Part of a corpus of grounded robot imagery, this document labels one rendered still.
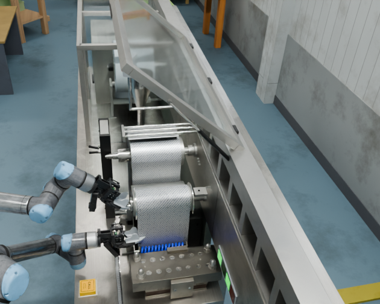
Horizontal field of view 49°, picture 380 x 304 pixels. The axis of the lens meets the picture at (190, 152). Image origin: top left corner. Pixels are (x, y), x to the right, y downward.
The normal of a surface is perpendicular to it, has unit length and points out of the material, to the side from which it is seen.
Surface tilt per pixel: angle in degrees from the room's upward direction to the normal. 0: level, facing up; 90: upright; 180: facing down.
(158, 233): 90
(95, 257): 0
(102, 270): 0
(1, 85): 90
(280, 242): 0
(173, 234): 90
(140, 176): 92
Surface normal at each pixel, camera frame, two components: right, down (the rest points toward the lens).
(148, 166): 0.20, 0.61
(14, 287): 0.90, 0.25
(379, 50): -0.97, 0.09
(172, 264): 0.06, -0.80
